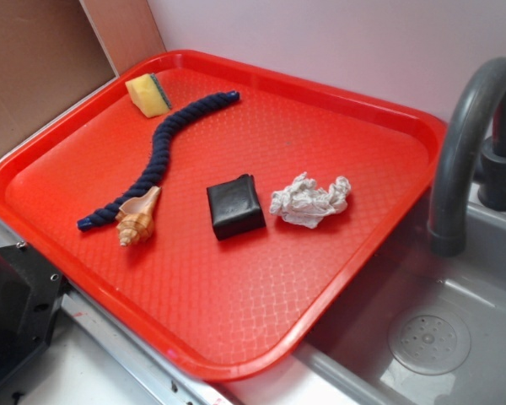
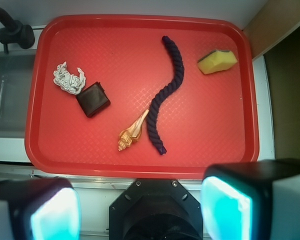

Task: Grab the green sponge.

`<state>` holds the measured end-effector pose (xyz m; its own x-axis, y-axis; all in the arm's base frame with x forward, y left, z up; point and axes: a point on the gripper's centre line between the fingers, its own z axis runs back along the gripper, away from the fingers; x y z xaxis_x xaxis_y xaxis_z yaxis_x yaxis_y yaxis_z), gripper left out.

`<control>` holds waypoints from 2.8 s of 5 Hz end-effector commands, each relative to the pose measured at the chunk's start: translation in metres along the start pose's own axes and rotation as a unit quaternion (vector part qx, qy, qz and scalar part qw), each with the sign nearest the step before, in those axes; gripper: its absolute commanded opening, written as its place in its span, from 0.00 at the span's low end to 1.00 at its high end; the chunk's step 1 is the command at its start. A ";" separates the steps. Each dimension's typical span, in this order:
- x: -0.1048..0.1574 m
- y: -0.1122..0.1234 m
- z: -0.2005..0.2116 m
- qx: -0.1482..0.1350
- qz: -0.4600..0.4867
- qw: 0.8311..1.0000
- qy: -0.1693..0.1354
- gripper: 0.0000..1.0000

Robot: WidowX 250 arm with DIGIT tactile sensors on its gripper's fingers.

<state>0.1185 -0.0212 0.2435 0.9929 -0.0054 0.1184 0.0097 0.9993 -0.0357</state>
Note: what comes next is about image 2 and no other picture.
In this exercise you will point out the red plastic tray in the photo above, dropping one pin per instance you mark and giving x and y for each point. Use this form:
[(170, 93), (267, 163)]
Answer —
[(210, 119)]

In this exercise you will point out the golden conch shell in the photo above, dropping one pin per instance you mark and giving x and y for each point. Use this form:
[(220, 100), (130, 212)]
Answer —
[(133, 133)]

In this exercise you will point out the yellow sponge with green scourer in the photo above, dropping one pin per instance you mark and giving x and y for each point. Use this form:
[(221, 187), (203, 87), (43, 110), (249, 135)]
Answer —
[(217, 61)]

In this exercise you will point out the dark brown leather wallet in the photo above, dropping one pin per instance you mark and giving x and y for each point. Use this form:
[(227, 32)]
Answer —
[(93, 100)]

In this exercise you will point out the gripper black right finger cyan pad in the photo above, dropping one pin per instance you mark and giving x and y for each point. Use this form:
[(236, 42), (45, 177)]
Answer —
[(252, 200)]

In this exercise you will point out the black octagonal camera mount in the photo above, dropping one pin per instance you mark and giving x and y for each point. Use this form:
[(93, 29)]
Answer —
[(155, 209)]

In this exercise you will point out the stainless steel sink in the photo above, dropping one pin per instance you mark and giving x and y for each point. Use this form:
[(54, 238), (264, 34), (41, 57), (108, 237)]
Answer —
[(16, 70)]

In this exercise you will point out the black faucet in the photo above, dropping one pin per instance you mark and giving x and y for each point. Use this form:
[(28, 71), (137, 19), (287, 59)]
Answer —
[(15, 32)]

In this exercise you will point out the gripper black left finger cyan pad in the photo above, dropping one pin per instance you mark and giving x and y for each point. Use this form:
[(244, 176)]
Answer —
[(39, 209)]

